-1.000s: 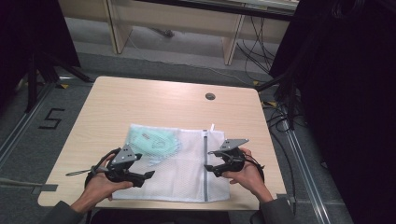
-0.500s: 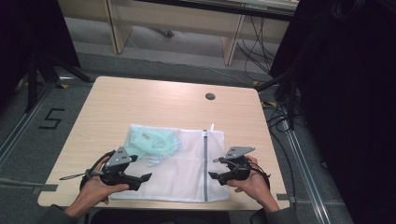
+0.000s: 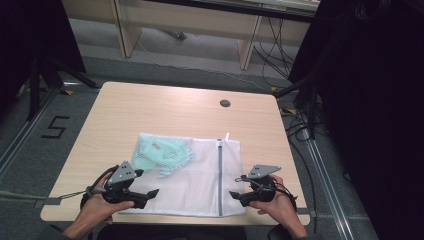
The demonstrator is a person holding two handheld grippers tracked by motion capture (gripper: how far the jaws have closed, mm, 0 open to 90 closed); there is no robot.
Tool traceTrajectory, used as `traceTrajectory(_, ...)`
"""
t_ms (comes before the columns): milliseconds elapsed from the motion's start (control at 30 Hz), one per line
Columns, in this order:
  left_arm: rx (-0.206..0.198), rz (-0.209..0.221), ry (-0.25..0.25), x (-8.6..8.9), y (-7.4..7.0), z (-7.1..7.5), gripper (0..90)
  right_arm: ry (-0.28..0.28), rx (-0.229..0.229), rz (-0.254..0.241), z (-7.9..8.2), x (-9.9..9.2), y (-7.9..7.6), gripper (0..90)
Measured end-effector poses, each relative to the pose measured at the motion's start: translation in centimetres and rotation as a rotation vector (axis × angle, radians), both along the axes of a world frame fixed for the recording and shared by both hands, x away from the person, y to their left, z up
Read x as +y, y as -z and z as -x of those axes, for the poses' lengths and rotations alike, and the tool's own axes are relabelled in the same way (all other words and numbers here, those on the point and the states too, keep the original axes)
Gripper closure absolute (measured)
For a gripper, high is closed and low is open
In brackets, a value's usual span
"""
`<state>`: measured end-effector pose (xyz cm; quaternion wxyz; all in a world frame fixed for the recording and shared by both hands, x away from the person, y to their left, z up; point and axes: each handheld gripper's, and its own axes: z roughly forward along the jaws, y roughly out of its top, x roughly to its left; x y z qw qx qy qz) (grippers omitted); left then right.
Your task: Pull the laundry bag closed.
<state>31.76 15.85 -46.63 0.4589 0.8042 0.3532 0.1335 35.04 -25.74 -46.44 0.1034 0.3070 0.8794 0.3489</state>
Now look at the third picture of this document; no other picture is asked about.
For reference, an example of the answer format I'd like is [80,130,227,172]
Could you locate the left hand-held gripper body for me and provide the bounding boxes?
[100,160,145,205]

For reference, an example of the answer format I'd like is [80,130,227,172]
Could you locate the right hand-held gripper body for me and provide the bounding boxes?
[239,163,283,208]

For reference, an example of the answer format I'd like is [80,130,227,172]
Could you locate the white mesh laundry bag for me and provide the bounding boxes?
[121,131,248,218]

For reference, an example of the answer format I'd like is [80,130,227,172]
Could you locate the person's right hand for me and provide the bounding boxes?
[248,173,298,232]

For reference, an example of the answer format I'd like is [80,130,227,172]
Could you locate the person's left hand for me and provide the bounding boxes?
[79,172,135,225]

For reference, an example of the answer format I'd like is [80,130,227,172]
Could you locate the mint green garment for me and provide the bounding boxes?
[131,132,196,179]

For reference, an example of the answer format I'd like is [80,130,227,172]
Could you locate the black tripod stand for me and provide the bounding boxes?
[25,53,101,122]

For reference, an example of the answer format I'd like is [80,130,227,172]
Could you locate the black curtain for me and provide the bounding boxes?
[0,0,86,114]
[287,0,424,240]

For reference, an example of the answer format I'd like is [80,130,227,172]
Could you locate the small dark object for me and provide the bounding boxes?
[161,29,188,42]

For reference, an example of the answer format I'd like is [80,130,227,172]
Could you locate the light wooden desk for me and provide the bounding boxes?
[61,0,322,71]

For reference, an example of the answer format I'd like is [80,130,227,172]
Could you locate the black looped gripper cable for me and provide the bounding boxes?
[79,164,120,211]

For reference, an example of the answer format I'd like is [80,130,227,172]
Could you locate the black gripper cable bundle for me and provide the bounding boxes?
[274,184,300,213]

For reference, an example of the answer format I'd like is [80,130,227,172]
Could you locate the grey metal floor rail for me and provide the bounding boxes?
[299,128,355,240]
[0,87,59,179]

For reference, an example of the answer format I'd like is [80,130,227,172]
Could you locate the black floor cables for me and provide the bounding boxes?
[279,105,323,234]

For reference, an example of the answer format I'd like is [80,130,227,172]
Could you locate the grey sleeved gripper cable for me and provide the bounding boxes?
[0,188,100,202]

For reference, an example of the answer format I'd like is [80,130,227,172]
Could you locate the black stand with cables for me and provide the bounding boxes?
[272,64,323,141]

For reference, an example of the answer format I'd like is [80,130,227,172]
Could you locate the thin white floor cable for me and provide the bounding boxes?
[135,39,269,93]

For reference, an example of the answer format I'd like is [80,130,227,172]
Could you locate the black hanging cables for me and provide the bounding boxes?
[252,15,301,81]

